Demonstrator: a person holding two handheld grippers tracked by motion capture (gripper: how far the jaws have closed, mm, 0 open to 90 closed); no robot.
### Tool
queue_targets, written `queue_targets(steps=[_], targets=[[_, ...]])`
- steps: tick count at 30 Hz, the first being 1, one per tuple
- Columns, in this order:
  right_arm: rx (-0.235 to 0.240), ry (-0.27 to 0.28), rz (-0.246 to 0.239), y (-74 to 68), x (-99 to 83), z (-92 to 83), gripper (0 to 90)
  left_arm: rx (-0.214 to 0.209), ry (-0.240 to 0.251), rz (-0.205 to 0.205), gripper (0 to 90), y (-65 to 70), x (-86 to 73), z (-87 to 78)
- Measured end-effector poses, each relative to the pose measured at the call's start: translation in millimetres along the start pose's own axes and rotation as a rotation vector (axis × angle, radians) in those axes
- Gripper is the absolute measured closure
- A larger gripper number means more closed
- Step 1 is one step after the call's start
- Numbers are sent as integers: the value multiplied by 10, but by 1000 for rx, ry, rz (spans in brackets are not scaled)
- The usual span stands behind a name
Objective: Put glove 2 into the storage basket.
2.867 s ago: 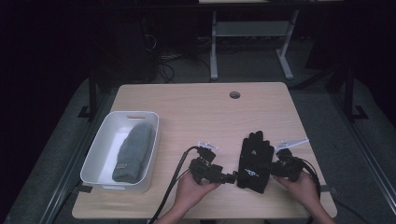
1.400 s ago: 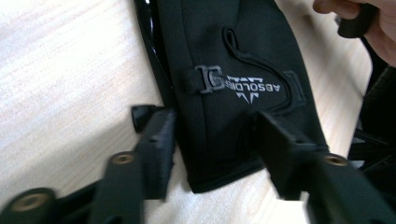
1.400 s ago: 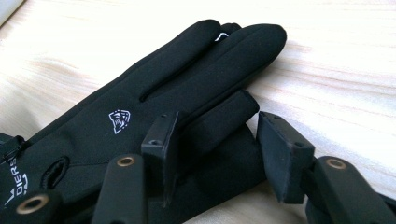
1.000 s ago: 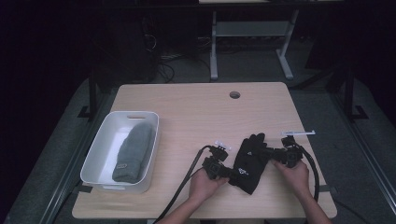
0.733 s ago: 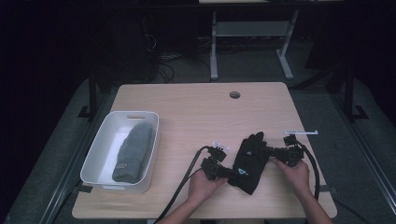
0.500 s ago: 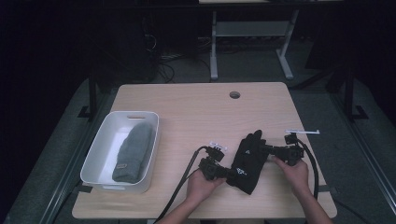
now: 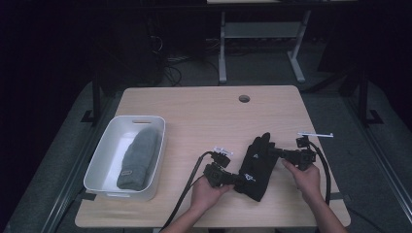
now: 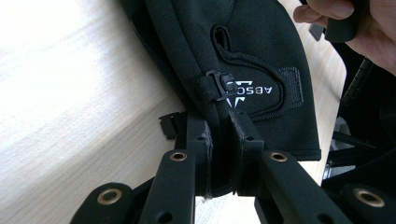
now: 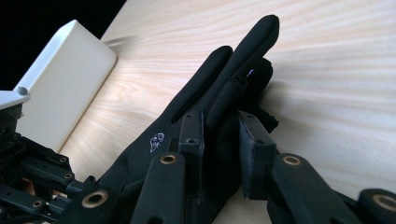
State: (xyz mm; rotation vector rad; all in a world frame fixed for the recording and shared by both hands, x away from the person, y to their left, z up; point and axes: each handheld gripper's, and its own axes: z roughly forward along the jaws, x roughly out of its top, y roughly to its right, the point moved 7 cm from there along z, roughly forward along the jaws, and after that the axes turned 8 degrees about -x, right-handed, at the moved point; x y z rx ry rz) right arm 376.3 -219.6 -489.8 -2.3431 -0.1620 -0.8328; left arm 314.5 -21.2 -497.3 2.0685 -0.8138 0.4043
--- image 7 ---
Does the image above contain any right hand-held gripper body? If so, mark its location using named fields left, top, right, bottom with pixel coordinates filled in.
left=285, top=131, right=334, bottom=171

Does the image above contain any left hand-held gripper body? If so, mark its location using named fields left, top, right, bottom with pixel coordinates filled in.
left=203, top=147, right=243, bottom=189

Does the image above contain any black glove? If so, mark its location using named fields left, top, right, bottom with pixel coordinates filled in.
left=237, top=131, right=280, bottom=203

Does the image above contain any grey mitten with label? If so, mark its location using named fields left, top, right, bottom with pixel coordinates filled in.
left=116, top=126, right=161, bottom=192

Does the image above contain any white plastic bin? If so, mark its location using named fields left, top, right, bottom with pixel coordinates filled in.
left=83, top=115, right=167, bottom=202

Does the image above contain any person's right hand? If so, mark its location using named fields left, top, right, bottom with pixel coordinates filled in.
left=280, top=158, right=323, bottom=202

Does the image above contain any person's left hand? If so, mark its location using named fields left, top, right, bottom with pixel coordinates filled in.
left=189, top=176, right=235, bottom=216

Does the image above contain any black tape strip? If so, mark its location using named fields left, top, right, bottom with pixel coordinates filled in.
left=81, top=190, right=97, bottom=202
left=329, top=191, right=352, bottom=202

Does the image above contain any black metal stand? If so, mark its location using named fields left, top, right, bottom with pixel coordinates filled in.
left=357, top=69, right=385, bottom=127
left=80, top=71, right=102, bottom=126

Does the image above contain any right hand-held gripper black cable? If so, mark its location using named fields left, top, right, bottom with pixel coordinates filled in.
left=306, top=140, right=332, bottom=206

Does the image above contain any hand-held gripper black cable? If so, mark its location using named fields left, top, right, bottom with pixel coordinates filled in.
left=160, top=150, right=218, bottom=231
left=306, top=140, right=332, bottom=206

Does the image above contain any left hand-held gripper black cable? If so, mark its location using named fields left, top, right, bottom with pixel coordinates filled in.
left=160, top=150, right=218, bottom=231

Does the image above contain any grey metal rail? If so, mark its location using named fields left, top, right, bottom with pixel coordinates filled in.
left=342, top=96, right=412, bottom=224
left=41, top=96, right=115, bottom=233

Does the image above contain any tangle of floor cables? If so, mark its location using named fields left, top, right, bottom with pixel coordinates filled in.
left=149, top=34, right=222, bottom=87

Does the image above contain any white metal desk frame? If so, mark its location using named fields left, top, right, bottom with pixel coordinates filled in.
left=218, top=9, right=313, bottom=84

